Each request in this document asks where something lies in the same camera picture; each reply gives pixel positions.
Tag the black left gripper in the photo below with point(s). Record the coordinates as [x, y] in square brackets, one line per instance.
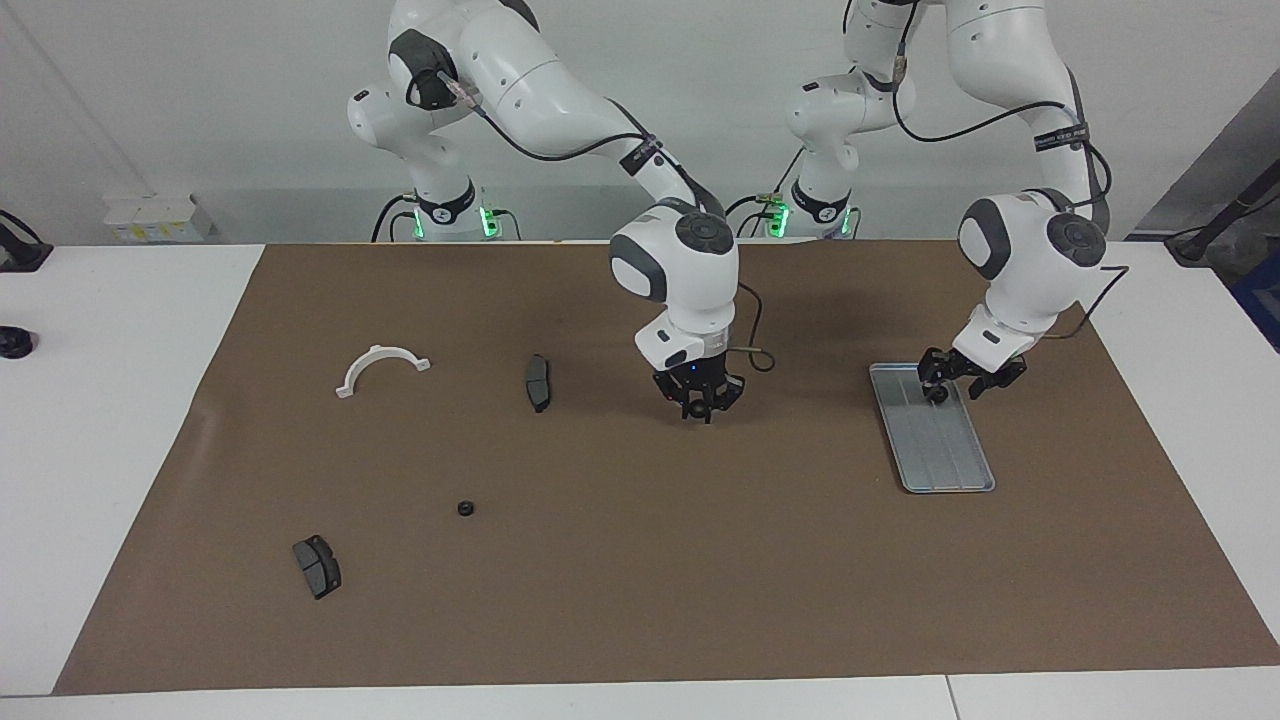
[975, 367]

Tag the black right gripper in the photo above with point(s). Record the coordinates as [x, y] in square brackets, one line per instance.
[700, 378]

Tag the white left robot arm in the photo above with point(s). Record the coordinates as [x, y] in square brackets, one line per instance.
[1030, 250]

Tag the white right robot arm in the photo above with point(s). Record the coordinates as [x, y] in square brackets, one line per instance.
[690, 270]

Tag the silver metal tray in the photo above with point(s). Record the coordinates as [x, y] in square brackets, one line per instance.
[932, 428]

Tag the brown table mat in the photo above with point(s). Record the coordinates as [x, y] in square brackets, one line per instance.
[700, 560]

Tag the long grey brake pad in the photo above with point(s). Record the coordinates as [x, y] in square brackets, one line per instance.
[538, 382]

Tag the black stand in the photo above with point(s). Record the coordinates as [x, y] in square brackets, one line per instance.
[1205, 240]

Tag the blue crate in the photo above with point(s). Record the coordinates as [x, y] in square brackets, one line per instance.
[1265, 300]

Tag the short dark brake pad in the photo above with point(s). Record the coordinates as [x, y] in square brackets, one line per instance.
[318, 567]

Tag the black round knob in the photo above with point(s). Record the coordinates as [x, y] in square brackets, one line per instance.
[15, 342]

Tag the black table clamp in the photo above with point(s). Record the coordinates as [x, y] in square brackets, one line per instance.
[22, 255]

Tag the white curved plastic bracket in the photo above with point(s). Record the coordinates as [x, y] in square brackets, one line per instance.
[385, 352]

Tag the white wall socket box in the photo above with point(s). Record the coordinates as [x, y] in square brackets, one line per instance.
[150, 215]

